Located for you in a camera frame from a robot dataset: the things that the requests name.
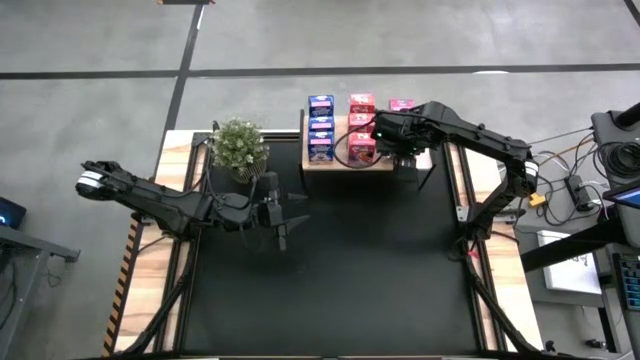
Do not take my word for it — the screen with blue display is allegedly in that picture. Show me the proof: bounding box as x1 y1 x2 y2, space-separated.
602 180 640 212

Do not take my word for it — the black device with blue light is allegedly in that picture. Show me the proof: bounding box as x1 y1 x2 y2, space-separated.
0 195 28 231

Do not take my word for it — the coil of black cable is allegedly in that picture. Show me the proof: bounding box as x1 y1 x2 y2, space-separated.
595 141 640 182

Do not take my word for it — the dark equipment desk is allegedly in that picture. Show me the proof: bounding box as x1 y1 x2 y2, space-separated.
589 102 640 360

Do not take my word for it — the green plant in striped pot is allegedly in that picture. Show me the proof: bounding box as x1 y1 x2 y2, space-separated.
211 116 272 184

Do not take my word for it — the yellow black hazard strip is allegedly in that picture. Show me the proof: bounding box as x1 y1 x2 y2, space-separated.
101 175 152 358

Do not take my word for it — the pink Raisin Bran cereal box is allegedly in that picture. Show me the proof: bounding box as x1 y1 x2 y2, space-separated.
388 97 417 113

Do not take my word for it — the black table frame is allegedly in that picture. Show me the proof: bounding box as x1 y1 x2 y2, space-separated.
102 128 551 360

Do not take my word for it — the white board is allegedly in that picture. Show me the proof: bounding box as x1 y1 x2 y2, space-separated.
536 229 603 296

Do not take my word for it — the grey side desk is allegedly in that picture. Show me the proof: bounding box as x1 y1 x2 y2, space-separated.
0 223 81 360

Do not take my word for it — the wooden shelf with black frame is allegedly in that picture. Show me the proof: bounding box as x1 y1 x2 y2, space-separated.
298 108 437 193

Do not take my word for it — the black power brick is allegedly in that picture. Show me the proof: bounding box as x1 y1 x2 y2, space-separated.
563 173 594 212

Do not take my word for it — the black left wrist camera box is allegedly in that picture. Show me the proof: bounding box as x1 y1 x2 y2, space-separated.
258 171 282 196

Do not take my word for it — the black beam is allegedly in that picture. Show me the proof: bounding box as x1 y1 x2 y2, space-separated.
519 214 640 274

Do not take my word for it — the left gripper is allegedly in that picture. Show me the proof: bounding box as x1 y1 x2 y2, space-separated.
256 191 312 252

